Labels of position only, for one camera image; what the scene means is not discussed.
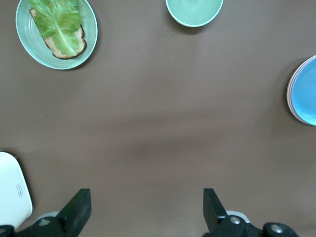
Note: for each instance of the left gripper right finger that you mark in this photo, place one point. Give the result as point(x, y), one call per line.
point(217, 217)

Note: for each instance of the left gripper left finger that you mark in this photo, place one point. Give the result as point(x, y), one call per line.
point(74, 214)

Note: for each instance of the blue plate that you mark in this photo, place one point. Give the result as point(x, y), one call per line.
point(306, 93)

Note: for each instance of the white toaster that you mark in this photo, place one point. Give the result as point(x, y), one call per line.
point(10, 187)

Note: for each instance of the brown table cloth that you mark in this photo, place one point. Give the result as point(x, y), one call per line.
point(158, 111)

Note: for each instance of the beige plate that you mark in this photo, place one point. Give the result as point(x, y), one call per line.
point(288, 92)

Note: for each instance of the toasted bread slice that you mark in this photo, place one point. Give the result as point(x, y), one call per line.
point(80, 45)

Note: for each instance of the green plate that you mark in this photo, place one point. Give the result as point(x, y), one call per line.
point(27, 47)

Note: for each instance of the green lettuce leaf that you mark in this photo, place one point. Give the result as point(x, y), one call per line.
point(59, 27)

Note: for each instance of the green bowl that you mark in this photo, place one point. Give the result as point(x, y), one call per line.
point(195, 11)

